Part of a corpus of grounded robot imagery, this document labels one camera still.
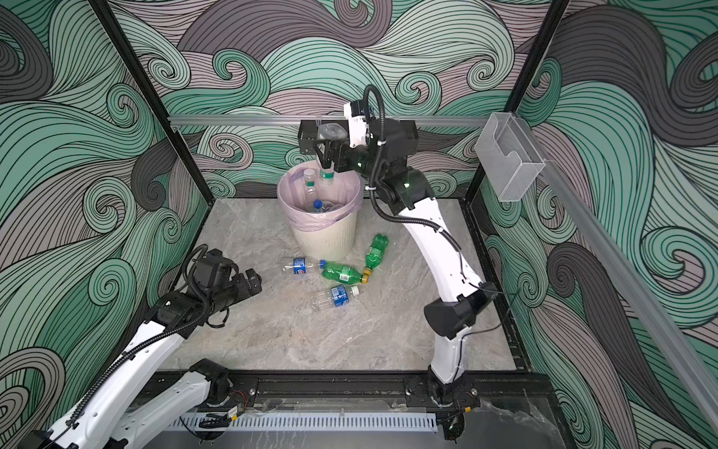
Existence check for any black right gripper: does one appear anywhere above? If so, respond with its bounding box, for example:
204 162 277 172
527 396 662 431
320 131 396 185

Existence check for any clear bottle green cap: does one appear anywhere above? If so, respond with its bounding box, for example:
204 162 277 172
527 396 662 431
317 123 347 185

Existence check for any clear bottle white green label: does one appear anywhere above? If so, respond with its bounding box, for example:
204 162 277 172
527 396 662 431
303 168 318 213

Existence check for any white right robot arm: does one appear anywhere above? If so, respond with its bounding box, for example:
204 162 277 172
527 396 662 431
297 84 495 407

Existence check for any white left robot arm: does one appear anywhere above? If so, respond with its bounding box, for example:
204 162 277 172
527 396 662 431
20 244 262 448

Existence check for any pink bin liner bag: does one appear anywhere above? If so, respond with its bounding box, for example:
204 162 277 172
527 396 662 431
277 161 365 232

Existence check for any cream waste bin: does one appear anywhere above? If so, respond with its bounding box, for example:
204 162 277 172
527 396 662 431
292 213 358 261

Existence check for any clear bottle blue label top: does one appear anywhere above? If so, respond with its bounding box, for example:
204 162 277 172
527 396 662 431
282 256 326 275

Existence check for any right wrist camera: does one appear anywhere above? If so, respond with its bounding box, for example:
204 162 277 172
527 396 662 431
343 100 368 148

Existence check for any black wall tray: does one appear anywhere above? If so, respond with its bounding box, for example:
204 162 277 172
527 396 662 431
297 119 418 157

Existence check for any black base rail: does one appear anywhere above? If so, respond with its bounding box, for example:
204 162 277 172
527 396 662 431
201 370 550 410

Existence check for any white slotted cable duct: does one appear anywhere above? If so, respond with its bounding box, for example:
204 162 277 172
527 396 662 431
167 412 439 433

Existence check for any clear plastic wall box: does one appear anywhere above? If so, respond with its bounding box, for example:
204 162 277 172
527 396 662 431
474 112 545 202

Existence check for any aluminium back rail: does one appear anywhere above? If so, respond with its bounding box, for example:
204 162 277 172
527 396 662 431
168 114 488 128

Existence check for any aluminium rail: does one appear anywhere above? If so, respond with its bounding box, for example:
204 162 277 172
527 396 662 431
513 116 717 430
168 114 488 128

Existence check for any black corner frame post right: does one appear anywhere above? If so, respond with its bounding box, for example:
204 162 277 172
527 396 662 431
466 1 570 205

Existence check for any black corner frame post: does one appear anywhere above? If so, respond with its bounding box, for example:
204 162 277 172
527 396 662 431
88 0 215 207
466 1 570 205

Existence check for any aluminium right rail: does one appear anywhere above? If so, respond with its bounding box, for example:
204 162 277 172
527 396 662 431
513 116 717 430

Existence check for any black corner frame post left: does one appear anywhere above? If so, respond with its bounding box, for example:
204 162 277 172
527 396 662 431
88 0 215 207

